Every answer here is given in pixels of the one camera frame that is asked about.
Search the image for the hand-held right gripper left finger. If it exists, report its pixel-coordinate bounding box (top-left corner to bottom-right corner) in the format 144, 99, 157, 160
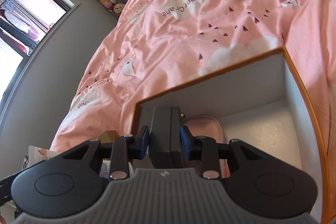
62, 126, 150, 180

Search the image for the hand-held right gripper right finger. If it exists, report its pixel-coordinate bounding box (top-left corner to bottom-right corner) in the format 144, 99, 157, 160
180, 126, 268, 180

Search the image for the dark grey box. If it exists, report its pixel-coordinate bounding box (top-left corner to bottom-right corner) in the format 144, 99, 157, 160
148, 106, 183, 169

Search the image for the pink fabric pouch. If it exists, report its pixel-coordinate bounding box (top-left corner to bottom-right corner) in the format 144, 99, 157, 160
180, 112, 231, 178

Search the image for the orange cardboard box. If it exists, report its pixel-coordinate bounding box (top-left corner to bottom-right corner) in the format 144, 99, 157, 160
130, 46, 331, 224

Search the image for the tan cardboard box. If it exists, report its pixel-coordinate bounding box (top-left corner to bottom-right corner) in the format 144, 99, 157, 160
98, 130, 118, 144

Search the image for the pink printed duvet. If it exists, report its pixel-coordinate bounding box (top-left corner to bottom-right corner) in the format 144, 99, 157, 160
50, 0, 336, 224

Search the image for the window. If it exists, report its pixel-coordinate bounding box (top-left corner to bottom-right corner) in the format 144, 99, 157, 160
0, 0, 81, 62

